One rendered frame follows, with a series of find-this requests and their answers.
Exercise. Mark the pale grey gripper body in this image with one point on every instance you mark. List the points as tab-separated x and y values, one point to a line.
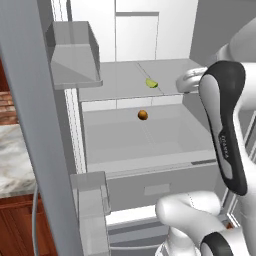
188	79

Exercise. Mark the grey fridge drawer front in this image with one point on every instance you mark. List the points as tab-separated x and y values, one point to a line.
160	190

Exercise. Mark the white fridge body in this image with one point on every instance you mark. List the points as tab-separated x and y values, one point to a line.
133	30

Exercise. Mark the yellow-green lemon wedge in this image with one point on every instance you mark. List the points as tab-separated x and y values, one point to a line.
151	83

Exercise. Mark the glass fridge shelf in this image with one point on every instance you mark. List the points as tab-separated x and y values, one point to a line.
120	80

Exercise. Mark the small clear door bin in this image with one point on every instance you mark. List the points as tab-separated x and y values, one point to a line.
90	206

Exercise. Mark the clear fridge crisper drawer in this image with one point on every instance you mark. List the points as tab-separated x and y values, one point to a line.
146	140

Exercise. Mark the grey freezer drawer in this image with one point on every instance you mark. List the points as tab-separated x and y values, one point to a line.
136	233

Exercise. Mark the brown round fruit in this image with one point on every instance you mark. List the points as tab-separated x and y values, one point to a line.
142	115

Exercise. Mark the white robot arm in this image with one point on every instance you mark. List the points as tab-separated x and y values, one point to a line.
233	90

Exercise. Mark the brown wooden cupboard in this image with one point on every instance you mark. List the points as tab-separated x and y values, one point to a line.
16	226

